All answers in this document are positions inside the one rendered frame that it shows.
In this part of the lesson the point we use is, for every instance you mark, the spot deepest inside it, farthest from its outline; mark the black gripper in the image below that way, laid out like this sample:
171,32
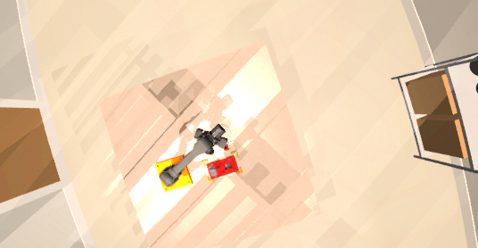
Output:
222,141

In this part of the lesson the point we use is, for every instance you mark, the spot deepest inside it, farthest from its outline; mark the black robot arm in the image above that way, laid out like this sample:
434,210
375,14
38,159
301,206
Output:
203,145

